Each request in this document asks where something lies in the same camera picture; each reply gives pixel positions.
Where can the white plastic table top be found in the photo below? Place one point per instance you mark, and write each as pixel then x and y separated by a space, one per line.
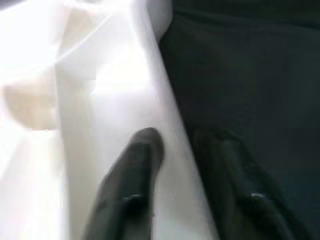
pixel 112 100

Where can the black tablecloth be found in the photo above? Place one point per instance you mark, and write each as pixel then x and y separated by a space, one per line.
pixel 250 75

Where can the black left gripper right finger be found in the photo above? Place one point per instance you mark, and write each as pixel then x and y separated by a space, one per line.
pixel 232 190

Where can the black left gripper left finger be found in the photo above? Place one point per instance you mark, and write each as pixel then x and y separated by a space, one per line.
pixel 130 195

